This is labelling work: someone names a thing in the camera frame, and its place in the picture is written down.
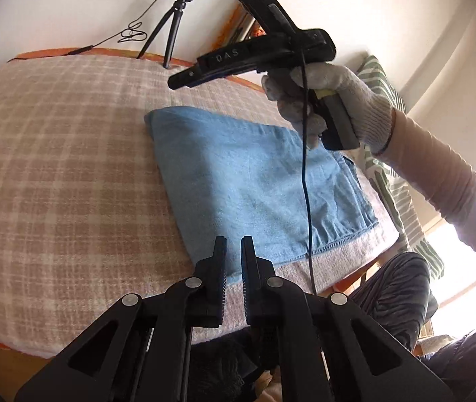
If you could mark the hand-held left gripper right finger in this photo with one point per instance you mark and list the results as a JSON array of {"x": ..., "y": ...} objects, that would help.
[{"x": 248, "y": 289}]

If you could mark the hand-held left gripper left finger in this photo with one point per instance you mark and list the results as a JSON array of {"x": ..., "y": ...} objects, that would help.
[{"x": 221, "y": 289}]

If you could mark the person's striped grey clothing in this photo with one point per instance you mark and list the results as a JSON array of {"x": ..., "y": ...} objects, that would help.
[{"x": 392, "y": 293}]

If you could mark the blue denim pants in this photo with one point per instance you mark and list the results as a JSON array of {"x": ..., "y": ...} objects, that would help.
[{"x": 242, "y": 176}]

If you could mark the pink plaid blanket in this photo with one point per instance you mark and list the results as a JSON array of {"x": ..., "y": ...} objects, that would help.
[{"x": 74, "y": 176}]

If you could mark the green patterned pillow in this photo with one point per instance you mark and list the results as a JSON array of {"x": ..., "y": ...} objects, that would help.
[{"x": 392, "y": 192}]

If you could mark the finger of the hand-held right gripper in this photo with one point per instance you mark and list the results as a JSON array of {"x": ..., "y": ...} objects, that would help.
[{"x": 187, "y": 78}]

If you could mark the person's right forearm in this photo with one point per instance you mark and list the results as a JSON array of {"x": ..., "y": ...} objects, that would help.
[{"x": 430, "y": 163}]

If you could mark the person's right hand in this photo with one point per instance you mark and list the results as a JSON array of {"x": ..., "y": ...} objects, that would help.
[{"x": 363, "y": 92}]

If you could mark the black tripod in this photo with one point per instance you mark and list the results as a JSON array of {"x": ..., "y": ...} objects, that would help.
[{"x": 177, "y": 12}]

